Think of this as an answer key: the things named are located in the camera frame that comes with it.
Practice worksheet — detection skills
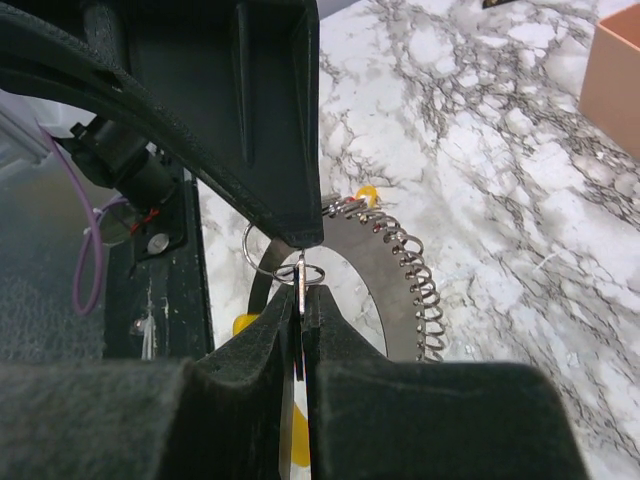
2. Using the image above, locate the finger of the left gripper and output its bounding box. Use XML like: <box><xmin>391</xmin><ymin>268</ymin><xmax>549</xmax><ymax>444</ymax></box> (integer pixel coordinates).
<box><xmin>1</xmin><ymin>1</ymin><xmax>324</xmax><ymax>248</ymax></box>

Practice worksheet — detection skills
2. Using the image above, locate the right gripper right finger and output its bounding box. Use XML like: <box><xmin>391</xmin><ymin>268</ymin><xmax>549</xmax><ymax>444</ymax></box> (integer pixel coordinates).
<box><xmin>303</xmin><ymin>286</ymin><xmax>588</xmax><ymax>479</ymax></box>

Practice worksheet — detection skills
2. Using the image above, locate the black tag key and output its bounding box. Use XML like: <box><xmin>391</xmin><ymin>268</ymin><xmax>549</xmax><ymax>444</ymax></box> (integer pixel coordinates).
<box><xmin>273</xmin><ymin>250</ymin><xmax>326</xmax><ymax>381</ymax></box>

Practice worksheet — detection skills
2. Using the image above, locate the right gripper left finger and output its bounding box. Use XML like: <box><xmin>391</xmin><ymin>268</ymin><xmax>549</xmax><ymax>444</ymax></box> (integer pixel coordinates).
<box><xmin>1</xmin><ymin>287</ymin><xmax>292</xmax><ymax>479</ymax></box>

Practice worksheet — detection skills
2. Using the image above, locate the peach plastic desk organizer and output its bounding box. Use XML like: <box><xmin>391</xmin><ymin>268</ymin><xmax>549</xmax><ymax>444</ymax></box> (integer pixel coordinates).
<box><xmin>579</xmin><ymin>3</ymin><xmax>639</xmax><ymax>159</ymax></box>

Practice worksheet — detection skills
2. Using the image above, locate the metal coil keyring yellow handle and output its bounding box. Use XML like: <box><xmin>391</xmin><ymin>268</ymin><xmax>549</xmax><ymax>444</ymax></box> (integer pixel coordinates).
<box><xmin>232</xmin><ymin>186</ymin><xmax>445</xmax><ymax>467</ymax></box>

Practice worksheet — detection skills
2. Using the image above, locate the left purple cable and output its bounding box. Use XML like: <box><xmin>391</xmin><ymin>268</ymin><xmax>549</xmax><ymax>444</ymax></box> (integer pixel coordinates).
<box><xmin>39</xmin><ymin>124</ymin><xmax>126</xmax><ymax>316</ymax></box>

